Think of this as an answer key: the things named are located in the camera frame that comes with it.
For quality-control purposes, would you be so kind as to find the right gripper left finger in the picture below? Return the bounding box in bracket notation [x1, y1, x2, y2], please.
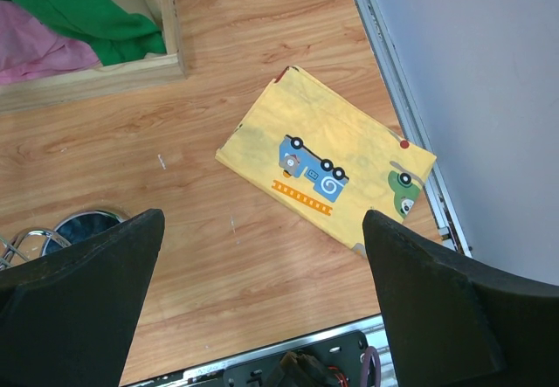
[1, 209, 165, 386]

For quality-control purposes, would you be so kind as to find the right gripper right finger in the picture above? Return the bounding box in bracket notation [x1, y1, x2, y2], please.
[362, 210, 558, 386]

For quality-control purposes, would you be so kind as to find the chrome wine glass rack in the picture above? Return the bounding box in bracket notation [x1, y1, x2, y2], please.
[1, 207, 131, 271]

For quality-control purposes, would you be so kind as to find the wooden clothes rack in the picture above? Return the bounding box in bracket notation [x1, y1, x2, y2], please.
[1, 0, 186, 114]

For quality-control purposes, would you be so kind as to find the pink t-shirt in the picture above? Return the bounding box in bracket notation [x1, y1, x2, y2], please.
[1, 1, 100, 85]

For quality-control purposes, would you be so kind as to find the green tank top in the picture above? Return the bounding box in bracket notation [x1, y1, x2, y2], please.
[11, 0, 167, 66]

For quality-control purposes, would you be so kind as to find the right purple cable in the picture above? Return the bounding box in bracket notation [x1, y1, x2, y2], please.
[360, 345, 383, 387]

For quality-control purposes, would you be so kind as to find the aluminium frame rail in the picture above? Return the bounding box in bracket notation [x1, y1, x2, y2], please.
[354, 0, 472, 257]

